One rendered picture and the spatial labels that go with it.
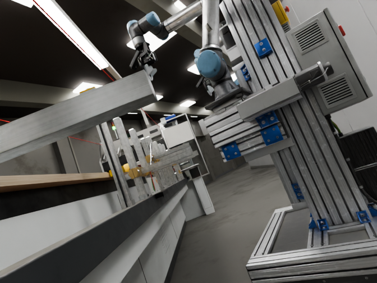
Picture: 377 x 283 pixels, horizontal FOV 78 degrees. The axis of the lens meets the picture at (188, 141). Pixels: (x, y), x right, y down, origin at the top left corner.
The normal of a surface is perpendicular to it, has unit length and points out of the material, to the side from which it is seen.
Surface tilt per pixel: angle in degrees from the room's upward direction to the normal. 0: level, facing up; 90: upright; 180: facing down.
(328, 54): 90
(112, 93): 90
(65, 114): 90
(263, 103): 90
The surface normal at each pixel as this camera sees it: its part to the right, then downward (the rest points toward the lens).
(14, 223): 0.93, -0.37
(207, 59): -0.39, 0.15
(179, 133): -0.06, -0.12
